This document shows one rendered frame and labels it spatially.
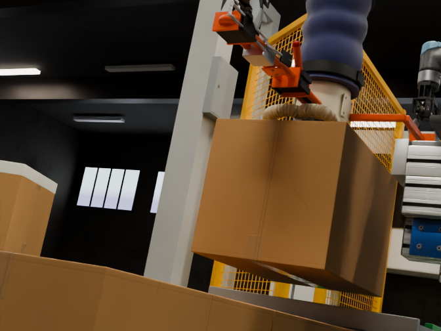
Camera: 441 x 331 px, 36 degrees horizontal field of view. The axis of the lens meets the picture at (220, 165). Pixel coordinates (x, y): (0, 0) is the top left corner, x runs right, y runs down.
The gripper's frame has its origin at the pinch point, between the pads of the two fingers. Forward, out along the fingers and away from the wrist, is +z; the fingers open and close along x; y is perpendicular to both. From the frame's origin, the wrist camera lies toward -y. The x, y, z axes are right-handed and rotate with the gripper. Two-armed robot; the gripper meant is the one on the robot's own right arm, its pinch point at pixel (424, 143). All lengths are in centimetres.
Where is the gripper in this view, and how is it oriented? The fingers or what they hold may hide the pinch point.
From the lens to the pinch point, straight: 239.5
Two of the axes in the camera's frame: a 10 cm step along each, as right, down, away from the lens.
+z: -1.7, 9.6, -2.2
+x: 8.6, 0.3, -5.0
